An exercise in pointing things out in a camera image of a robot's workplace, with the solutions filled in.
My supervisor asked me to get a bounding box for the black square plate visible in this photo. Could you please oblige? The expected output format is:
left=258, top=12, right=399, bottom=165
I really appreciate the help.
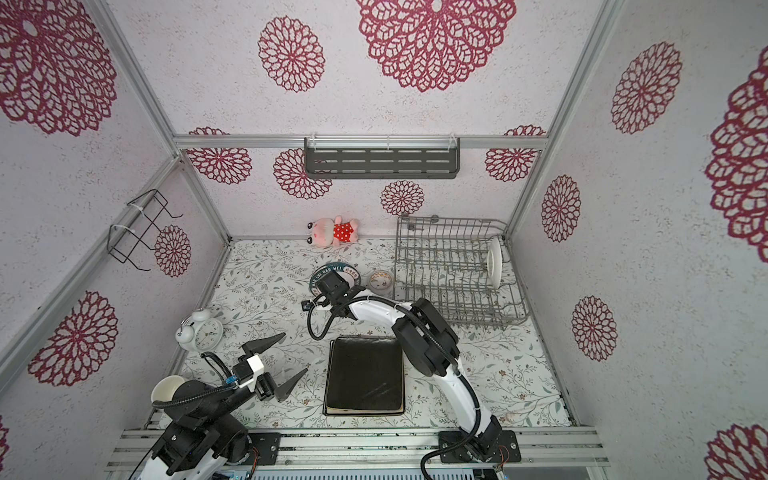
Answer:
left=324, top=336, right=405, bottom=409
left=323, top=402, right=406, bottom=417

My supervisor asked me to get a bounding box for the tape roll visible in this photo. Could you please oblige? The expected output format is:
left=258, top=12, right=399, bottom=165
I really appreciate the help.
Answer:
left=367, top=269, right=395, bottom=297

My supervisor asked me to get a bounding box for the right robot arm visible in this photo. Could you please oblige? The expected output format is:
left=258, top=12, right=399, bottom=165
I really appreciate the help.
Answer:
left=301, top=271, right=502, bottom=461

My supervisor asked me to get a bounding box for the round white plate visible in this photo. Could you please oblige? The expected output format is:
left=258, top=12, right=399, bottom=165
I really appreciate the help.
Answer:
left=309, top=261, right=361, bottom=296
left=486, top=236, right=503, bottom=290

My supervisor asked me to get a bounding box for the grey wire dish rack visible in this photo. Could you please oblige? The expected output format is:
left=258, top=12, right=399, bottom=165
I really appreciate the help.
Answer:
left=394, top=215, right=530, bottom=328

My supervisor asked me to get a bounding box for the pink plush toy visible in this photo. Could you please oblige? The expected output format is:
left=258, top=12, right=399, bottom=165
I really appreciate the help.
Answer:
left=306, top=216, right=360, bottom=248

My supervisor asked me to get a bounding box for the grey wall shelf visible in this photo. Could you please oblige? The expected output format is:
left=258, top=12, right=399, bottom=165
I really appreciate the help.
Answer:
left=304, top=137, right=461, bottom=180

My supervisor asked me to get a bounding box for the white alarm clock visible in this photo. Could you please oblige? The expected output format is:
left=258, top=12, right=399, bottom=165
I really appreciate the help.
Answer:
left=174, top=309, right=224, bottom=353

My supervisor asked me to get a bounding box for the black wire wall rack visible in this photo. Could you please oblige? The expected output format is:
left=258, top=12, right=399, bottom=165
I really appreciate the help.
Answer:
left=106, top=189, right=182, bottom=272

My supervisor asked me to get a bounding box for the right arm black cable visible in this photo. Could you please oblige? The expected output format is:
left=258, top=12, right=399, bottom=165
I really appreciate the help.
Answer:
left=305, top=293, right=484, bottom=480

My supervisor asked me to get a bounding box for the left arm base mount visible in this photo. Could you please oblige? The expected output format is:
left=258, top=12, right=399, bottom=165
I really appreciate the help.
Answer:
left=245, top=432, right=282, bottom=466

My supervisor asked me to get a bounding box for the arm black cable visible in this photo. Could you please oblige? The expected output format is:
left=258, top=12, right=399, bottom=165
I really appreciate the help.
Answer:
left=149, top=350, right=241, bottom=410
left=305, top=293, right=484, bottom=480

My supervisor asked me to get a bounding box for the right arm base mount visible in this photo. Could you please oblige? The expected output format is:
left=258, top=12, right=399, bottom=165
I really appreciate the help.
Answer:
left=440, top=430, right=522, bottom=464

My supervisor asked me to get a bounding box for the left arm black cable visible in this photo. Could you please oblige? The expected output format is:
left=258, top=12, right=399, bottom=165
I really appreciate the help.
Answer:
left=149, top=350, right=241, bottom=410

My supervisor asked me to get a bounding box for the white cup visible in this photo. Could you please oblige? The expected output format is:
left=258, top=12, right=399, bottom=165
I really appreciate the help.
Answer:
left=150, top=375, right=186, bottom=402

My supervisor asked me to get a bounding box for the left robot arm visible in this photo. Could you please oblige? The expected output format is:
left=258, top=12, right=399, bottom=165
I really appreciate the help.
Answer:
left=134, top=333, right=307, bottom=479

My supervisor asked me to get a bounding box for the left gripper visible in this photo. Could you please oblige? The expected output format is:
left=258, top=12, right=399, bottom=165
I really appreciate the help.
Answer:
left=205, top=333, right=308, bottom=426

